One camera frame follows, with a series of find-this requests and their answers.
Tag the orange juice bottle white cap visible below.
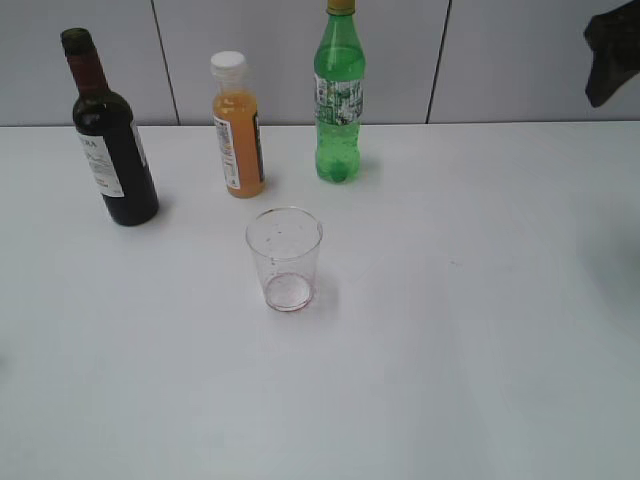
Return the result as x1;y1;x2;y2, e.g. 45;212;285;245
210;51;265;198

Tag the transparent plastic cup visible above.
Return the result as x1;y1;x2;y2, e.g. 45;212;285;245
245;206;324;312

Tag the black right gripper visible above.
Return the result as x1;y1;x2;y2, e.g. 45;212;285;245
584;0;639;108

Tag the green soda bottle yellow cap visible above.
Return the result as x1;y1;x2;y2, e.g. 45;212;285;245
314;1;366;184

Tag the dark red wine bottle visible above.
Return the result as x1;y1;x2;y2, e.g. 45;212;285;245
60;27;159;226

